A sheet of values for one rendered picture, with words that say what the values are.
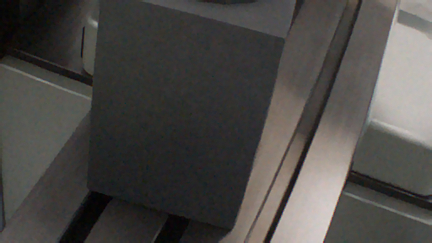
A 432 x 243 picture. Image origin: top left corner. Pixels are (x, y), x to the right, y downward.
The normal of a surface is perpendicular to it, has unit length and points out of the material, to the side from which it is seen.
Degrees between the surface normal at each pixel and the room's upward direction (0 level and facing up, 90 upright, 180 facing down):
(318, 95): 0
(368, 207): 90
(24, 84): 90
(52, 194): 0
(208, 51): 90
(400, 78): 0
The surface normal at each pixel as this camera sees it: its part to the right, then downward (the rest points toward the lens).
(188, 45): -0.25, 0.62
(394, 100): 0.13, -0.74
